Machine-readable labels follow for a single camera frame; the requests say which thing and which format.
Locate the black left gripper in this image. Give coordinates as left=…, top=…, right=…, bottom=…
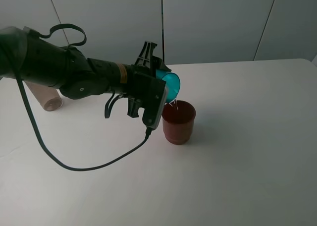
left=123, top=41, right=171, bottom=118

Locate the teal translucent plastic cup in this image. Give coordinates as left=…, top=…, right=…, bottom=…
left=156, top=69, right=181, bottom=103

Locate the clear plastic water bottle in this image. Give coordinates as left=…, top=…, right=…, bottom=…
left=25, top=82, right=63, bottom=112

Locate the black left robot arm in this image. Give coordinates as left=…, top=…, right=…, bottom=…
left=0, top=27, right=170, bottom=124

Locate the red plastic cup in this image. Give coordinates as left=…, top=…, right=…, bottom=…
left=162, top=100, right=196, bottom=145

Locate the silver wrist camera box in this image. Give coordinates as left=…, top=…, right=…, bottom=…
left=142, top=79, right=168, bottom=130

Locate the black camera cable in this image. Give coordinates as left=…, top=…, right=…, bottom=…
left=14, top=72, right=152, bottom=172

